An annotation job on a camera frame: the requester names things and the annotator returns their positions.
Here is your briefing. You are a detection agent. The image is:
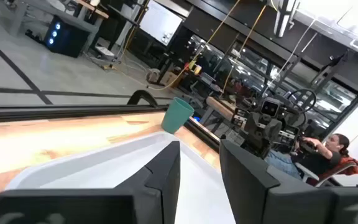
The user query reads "orange office chair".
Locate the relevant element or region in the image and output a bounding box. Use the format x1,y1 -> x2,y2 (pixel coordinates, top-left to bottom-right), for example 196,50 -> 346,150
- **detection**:
295,155 -> 358,187

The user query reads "teal plastic cup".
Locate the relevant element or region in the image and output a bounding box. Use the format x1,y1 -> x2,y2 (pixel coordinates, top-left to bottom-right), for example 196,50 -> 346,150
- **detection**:
160,96 -> 195,134

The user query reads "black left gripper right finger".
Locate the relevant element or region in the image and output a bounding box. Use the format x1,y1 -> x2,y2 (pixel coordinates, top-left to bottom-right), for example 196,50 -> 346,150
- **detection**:
219,139 -> 358,224

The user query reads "yellow hanging cable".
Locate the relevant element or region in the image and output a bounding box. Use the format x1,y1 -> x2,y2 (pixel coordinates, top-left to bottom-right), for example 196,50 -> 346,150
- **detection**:
116,0 -> 242,91
221,4 -> 267,95

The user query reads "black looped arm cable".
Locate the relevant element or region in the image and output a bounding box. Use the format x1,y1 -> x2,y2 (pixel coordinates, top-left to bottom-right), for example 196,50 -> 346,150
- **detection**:
287,89 -> 317,114

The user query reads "cardboard box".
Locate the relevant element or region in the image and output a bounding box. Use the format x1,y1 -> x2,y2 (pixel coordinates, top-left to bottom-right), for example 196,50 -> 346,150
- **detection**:
160,71 -> 180,88

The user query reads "person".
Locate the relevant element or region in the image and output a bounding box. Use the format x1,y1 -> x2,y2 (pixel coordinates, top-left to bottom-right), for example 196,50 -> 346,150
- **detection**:
264,133 -> 351,181

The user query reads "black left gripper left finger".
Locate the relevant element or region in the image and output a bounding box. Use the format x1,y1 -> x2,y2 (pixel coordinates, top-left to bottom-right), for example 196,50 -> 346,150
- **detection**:
0,140 -> 181,224

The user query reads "black computer tower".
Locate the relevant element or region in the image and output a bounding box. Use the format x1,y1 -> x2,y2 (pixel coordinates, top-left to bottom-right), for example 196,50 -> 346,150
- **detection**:
44,15 -> 90,58

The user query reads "black aluminium table frame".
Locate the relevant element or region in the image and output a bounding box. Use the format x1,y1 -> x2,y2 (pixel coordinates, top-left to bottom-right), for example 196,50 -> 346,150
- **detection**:
0,105 -> 222,153

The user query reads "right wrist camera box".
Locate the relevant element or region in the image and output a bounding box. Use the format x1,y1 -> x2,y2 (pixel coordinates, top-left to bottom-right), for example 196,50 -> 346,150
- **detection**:
259,96 -> 282,118

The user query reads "grey plastic tray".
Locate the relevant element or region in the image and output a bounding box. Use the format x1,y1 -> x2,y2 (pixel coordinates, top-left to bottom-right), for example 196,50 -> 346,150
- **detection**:
4,130 -> 236,224

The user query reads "white display screen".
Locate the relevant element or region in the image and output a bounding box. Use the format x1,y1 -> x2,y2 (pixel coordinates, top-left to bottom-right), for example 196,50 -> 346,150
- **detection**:
138,0 -> 183,47

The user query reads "black arched cable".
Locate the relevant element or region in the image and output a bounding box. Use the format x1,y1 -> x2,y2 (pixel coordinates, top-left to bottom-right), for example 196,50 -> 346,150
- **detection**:
126,89 -> 160,108

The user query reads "wooden workbench top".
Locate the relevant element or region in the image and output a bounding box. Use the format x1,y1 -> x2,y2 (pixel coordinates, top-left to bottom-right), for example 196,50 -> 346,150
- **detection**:
206,96 -> 236,121

